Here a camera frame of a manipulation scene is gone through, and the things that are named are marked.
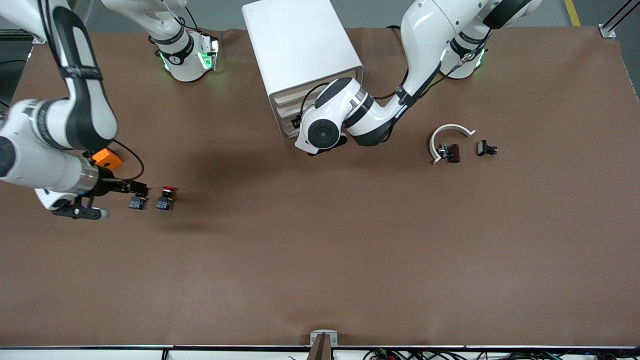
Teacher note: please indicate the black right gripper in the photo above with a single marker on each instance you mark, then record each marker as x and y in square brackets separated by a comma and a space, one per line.
[109, 185]

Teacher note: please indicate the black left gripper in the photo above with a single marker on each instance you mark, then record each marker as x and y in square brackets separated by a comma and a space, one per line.
[297, 119]

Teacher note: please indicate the white plastic drawer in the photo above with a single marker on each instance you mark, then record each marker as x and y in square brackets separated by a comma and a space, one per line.
[290, 97]
[286, 122]
[289, 134]
[287, 111]

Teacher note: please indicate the red emergency stop button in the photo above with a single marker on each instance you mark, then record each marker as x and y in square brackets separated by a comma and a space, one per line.
[168, 189]

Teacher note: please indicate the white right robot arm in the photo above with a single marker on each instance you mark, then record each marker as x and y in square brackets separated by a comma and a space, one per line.
[85, 100]

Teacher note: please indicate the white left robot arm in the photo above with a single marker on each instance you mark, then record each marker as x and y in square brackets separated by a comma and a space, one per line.
[425, 30]

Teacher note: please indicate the yellow push button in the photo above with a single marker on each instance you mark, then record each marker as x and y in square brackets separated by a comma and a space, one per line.
[137, 203]

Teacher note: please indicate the white drawer cabinet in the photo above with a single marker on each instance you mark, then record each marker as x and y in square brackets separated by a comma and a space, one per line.
[295, 40]

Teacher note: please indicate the aluminium arm base mount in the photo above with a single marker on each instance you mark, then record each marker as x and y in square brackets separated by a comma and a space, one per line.
[216, 50]

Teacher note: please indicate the white table edge rail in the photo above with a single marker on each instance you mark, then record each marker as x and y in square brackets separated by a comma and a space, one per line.
[100, 352]

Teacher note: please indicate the black metal frame strut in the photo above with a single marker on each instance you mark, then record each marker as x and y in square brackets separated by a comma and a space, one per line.
[20, 35]

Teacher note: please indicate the grey metal bracket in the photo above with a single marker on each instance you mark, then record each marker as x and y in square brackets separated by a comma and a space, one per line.
[313, 335]

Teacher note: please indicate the brown camera pole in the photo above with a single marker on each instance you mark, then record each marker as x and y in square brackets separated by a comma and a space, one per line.
[320, 350]

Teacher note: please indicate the aluminium frame strut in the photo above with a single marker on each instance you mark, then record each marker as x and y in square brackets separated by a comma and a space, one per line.
[607, 31]

